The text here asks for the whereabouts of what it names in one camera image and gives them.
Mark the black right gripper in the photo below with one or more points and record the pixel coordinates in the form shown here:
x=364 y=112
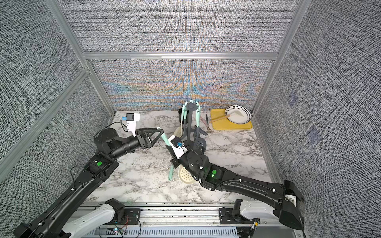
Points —
x=177 y=161

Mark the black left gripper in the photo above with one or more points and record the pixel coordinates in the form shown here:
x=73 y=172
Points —
x=147 y=143

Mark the cream slotted spoon small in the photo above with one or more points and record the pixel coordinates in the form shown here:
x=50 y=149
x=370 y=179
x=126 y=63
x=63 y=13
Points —
x=171 y=171

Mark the dark grey utensil rack stand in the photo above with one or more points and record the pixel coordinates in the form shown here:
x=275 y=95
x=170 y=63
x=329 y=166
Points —
x=189 y=131

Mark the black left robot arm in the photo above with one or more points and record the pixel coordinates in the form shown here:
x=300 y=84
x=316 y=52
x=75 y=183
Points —
x=110 y=147

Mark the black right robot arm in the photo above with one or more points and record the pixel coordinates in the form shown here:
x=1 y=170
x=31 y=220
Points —
x=286 y=199

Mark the black cup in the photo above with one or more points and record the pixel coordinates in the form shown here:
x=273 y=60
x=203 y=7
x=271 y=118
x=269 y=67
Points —
x=181 y=115

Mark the yellow tray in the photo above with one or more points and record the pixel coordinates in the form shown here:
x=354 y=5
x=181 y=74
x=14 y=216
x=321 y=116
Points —
x=225 y=124

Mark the white patterned plate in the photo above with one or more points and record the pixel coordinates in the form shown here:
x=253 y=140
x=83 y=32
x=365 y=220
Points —
x=246 y=114

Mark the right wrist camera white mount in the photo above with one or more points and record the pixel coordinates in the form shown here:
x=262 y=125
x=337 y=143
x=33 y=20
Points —
x=177 y=146

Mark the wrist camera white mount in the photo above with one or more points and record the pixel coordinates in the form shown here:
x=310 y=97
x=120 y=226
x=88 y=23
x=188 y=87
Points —
x=177 y=146
x=129 y=122

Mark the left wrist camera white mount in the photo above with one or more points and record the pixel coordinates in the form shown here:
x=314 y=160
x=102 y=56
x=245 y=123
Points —
x=129 y=122

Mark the pink handled fork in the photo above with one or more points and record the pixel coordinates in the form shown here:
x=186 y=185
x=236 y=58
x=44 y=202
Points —
x=206 y=124

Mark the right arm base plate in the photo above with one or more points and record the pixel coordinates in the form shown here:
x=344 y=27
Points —
x=233 y=216

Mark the white spatula wooden handle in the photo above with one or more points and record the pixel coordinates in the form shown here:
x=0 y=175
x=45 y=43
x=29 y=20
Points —
x=221 y=118

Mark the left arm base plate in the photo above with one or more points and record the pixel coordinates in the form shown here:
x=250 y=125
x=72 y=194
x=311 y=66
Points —
x=130 y=216

